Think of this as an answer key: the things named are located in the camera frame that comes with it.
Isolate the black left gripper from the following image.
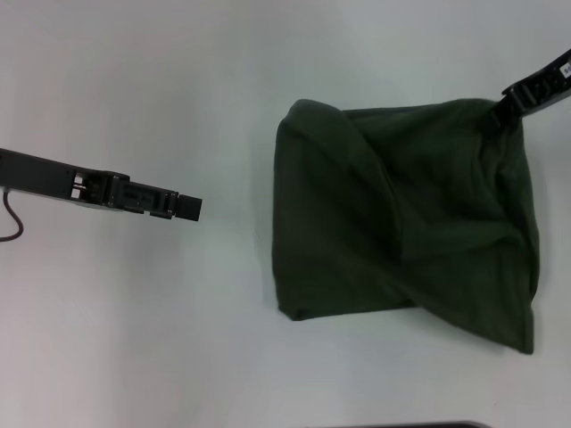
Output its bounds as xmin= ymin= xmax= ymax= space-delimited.
xmin=0 ymin=148 xmax=203 ymax=223

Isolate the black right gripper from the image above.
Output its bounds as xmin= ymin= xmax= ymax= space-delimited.
xmin=489 ymin=48 xmax=571 ymax=131

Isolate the dark green FREE t-shirt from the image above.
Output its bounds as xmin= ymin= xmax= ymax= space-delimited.
xmin=274 ymin=97 xmax=543 ymax=357

